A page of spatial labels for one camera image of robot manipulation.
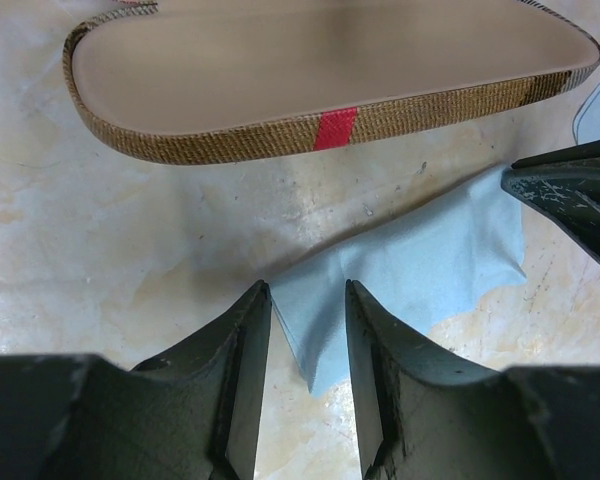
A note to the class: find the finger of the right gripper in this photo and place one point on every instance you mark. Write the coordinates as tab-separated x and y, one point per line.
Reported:
564	186

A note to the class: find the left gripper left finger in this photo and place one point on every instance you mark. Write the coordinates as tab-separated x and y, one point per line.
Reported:
191	411

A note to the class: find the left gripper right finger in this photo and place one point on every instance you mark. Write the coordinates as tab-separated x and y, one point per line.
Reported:
423	412

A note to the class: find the brown striped glasses case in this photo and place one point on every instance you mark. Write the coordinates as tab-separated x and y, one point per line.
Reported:
210	82

